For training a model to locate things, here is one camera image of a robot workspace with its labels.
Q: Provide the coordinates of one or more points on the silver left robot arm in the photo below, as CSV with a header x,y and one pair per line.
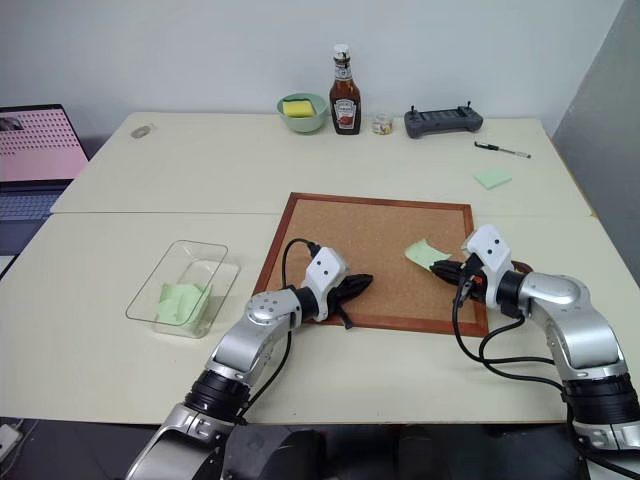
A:
x,y
250,340

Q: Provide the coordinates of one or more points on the black pen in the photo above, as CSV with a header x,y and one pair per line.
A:
x,y
502,150

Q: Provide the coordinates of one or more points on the open laptop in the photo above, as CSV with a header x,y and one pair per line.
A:
x,y
35,150

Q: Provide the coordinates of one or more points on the yellow sponge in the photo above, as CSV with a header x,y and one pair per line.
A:
x,y
298,107

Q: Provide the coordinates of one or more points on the crumpled green notes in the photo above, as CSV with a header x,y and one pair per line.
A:
x,y
182,302

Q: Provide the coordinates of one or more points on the single green sticky note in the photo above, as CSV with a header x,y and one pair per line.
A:
x,y
422,251

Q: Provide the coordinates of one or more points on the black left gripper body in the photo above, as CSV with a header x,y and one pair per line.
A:
x,y
344,294

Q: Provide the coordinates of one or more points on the green sticky note pad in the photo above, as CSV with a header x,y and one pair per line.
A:
x,y
492,178

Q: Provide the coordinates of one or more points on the clear plastic box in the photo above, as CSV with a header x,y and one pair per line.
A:
x,y
200,265

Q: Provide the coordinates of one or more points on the grey handheld controller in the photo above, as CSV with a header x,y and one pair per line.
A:
x,y
442,122

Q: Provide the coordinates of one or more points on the wood-framed cork board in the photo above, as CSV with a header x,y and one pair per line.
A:
x,y
380,240

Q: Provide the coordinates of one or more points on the green bowl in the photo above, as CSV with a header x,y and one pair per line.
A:
x,y
300,122

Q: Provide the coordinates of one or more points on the ketchup bottle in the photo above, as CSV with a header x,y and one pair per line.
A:
x,y
345,100

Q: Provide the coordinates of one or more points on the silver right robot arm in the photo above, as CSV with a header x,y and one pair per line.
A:
x,y
575,330

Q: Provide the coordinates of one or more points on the dark brown tray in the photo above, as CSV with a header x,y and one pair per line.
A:
x,y
521,265

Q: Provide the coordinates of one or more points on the small clear pushpin jar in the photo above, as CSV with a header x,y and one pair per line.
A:
x,y
382,124

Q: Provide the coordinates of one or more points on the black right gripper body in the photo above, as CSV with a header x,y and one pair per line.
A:
x,y
472,290

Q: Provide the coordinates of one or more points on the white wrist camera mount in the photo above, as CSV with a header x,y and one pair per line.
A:
x,y
325,267
487,250

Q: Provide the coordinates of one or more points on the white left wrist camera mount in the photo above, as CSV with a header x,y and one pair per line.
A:
x,y
325,267

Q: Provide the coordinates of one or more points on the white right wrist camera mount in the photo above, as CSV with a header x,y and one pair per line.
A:
x,y
487,250

